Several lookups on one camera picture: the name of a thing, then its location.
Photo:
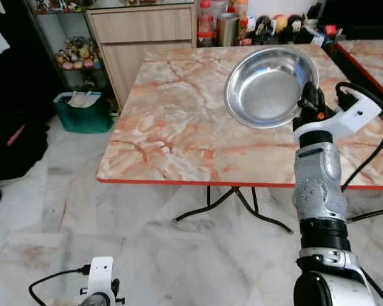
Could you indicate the black fabric bag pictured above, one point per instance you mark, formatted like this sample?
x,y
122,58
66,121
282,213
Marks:
x,y
13,143

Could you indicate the marble pattern folding table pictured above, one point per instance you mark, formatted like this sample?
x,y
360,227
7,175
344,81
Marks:
x,y
191,127
376,60

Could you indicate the tall metal cup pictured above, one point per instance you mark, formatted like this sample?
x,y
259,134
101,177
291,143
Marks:
x,y
228,30

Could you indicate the red capped plastic bottle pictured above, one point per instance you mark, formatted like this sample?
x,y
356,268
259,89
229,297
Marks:
x,y
205,29

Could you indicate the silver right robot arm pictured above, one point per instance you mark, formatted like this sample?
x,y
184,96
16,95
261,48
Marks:
x,y
319,185

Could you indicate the glass display shelf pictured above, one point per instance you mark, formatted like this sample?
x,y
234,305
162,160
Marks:
x,y
51,76

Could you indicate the black furniture block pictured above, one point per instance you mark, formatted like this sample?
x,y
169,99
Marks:
x,y
360,16

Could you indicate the row of plush toys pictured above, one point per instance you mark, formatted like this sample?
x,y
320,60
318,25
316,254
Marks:
x,y
281,29

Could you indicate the colourful figurine cluster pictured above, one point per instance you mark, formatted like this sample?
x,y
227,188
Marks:
x,y
80,54

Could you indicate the green shopping bag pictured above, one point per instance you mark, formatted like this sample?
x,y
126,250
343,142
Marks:
x,y
83,118

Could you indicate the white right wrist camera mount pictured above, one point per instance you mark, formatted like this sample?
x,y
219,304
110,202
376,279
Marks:
x,y
351,118

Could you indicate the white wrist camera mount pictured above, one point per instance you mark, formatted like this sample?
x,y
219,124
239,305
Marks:
x,y
101,274
351,118

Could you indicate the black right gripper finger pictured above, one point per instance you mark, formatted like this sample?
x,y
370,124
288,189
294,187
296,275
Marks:
x,y
313,94

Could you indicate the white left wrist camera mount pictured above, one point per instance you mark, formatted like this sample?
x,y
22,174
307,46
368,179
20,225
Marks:
x,y
101,274

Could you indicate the round steel bowl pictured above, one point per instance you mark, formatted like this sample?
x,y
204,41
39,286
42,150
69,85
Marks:
x,y
268,89

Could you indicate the light wooden cabinet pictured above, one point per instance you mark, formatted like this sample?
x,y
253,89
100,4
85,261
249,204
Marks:
x,y
140,38

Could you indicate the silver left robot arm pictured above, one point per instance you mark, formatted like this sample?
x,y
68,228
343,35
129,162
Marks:
x,y
92,301

